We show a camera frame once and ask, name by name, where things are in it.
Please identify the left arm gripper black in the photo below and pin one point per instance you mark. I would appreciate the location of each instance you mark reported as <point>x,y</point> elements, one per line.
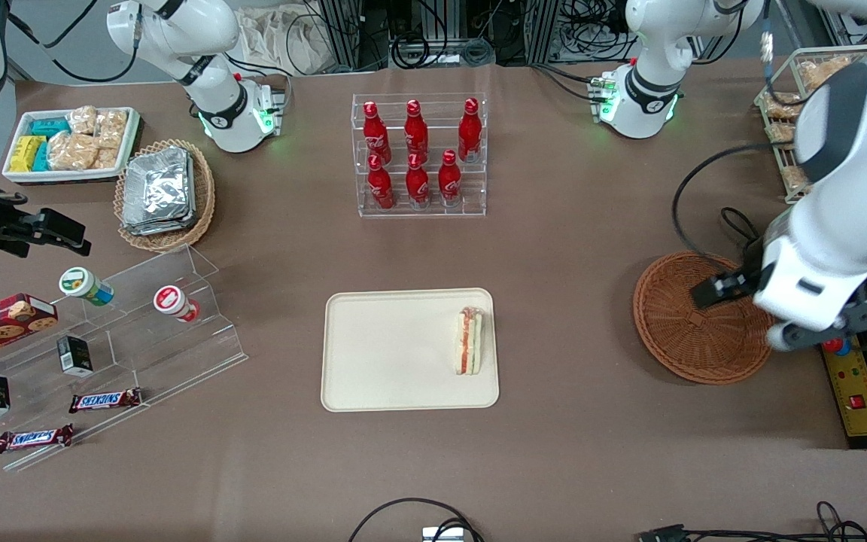
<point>748,277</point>

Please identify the triangle sandwich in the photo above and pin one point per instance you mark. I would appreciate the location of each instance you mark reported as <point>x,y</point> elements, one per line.
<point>468,342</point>

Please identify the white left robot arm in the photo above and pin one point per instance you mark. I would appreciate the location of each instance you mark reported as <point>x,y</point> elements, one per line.
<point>840,226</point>

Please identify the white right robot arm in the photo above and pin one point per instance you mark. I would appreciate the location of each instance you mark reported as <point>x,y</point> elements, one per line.
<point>208,30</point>

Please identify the right arm base connector block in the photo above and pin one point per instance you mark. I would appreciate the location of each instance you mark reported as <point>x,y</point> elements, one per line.
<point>272,105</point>

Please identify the round brown wicker basket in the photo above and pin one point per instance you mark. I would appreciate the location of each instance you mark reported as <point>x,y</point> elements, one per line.
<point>689,339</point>

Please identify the white rectangular snack tray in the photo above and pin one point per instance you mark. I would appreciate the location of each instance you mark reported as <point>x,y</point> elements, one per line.
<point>72,176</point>

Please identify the oval tan wicker basket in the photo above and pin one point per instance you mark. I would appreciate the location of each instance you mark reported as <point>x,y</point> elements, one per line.
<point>204,203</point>

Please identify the cream plastic tray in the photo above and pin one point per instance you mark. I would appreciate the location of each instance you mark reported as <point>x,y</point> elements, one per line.
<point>396,350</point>

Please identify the green lid yogurt cup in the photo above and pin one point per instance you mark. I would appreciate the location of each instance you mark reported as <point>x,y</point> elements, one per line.
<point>81,284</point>

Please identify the teal snack pack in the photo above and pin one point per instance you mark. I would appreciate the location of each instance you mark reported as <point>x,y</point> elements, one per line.
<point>41,156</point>
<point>50,126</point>

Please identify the yellow snack pack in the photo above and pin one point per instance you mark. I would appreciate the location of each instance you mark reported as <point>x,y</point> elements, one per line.
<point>23,153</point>

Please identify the clear bag rice crackers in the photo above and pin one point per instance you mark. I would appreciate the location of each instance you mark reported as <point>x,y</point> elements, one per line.
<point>72,150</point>
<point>83,119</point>
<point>111,128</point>

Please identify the silver foil pouch stack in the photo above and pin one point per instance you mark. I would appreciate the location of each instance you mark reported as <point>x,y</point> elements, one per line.
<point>159,192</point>

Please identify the clear bag brown snacks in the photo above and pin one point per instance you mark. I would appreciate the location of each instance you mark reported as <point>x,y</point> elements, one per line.
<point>781,106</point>
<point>795,179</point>
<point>817,73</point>
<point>780,134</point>

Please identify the red lid yogurt cup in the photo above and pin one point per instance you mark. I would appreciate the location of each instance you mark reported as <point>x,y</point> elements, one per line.
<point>171,301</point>

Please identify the clear acrylic stepped shelf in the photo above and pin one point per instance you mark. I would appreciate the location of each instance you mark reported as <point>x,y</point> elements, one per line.
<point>155,346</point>

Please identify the black yellow control box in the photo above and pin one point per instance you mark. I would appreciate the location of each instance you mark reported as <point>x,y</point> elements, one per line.
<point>855,391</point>

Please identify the snickers chocolate bar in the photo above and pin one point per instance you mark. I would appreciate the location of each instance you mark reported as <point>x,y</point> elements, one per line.
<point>104,400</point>
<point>33,438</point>

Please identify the red cola bottle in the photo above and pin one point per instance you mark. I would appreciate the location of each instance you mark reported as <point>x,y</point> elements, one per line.
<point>381,188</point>
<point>415,132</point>
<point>470,132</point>
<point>418,184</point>
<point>449,182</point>
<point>374,135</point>

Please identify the clear acrylic bottle rack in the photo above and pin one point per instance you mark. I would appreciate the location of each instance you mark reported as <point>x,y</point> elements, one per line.
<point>433,211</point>

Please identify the white canvas bag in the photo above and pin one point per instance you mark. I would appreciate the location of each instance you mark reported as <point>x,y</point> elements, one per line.
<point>283,41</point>

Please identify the small silver device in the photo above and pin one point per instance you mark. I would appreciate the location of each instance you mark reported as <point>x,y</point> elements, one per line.
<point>442,535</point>

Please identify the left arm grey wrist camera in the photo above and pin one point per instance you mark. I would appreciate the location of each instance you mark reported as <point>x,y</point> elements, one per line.
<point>791,336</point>

